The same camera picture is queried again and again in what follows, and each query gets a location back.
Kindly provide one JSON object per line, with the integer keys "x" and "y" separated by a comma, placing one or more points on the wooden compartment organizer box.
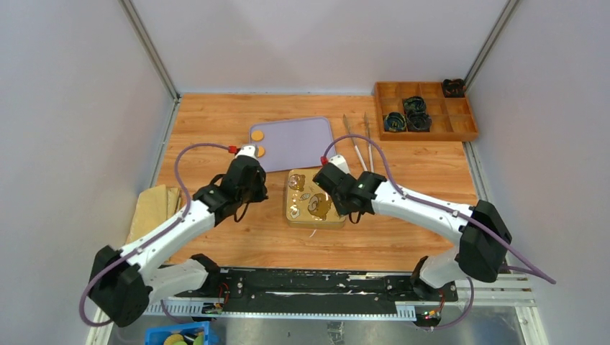
{"x": 452, "y": 118}

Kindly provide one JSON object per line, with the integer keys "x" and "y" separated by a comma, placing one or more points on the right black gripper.
{"x": 341, "y": 210}

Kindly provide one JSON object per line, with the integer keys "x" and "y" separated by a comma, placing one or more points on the silver square tin lid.
{"x": 307, "y": 205}

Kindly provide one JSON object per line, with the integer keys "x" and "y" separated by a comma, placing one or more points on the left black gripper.
{"x": 261, "y": 194}

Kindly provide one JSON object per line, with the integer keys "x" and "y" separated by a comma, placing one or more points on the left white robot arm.
{"x": 125, "y": 281}

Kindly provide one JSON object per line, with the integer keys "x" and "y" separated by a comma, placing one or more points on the dark rolled sock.
{"x": 453, "y": 88}
{"x": 418, "y": 122}
{"x": 394, "y": 122}
{"x": 414, "y": 104}

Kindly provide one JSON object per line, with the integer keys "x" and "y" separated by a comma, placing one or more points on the blue plastic bin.
{"x": 188, "y": 333}

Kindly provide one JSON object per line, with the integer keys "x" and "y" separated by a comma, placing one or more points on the lavender plastic tray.
{"x": 293, "y": 144}

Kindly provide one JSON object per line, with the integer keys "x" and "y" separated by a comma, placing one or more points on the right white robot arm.
{"x": 478, "y": 233}

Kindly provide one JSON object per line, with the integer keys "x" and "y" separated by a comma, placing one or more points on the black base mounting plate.
{"x": 318, "y": 292}

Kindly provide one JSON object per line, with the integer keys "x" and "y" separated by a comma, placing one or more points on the folded yellow cloth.
{"x": 154, "y": 206}

